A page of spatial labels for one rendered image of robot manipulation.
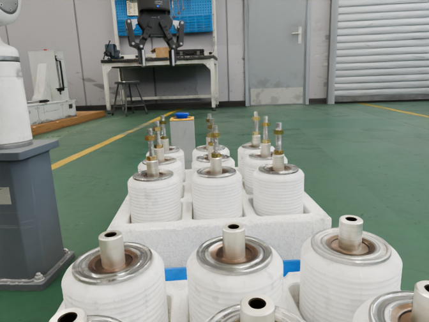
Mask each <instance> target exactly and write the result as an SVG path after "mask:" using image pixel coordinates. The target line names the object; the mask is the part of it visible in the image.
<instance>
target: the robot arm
mask: <svg viewBox="0 0 429 322"><path fill-rule="evenodd" d="M21 2H22V0H0V26H6V25H8V24H11V23H13V22H15V21H16V19H17V17H18V16H19V13H20V8H21ZM129 2H131V3H137V9H138V17H137V19H126V20H125V22H124V23H125V27H126V34H127V37H128V43H129V46H130V47H133V48H135V49H137V51H138V58H139V64H140V65H142V67H146V55H145V50H144V46H145V44H146V41H147V39H148V37H149V38H153V37H157V38H162V37H163V39H164V40H165V42H166V43H167V45H168V47H169V49H170V50H169V65H170V66H174V64H175V63H176V62H177V58H176V49H177V48H179V47H182V46H183V43H184V21H183V20H180V21H177V20H173V19H172V17H171V14H170V0H129ZM136 24H137V25H138V26H139V27H140V28H141V30H142V34H141V37H140V40H139V42H138V43H137V42H135V36H134V32H133V30H134V29H135V25H136ZM172 25H173V26H174V29H175V30H176V31H177V32H176V43H175V42H174V40H173V38H172V35H171V33H170V31H169V29H170V28H171V26H172ZM32 144H33V136H32V133H31V125H30V120H29V113H28V108H27V101H26V93H25V89H24V81H23V77H22V69H21V65H20V58H19V52H18V50H17V49H16V48H15V47H12V46H9V45H7V44H5V43H4V42H3V41H2V39H1V37H0V150H8V149H13V148H21V147H25V146H30V145H32Z"/></svg>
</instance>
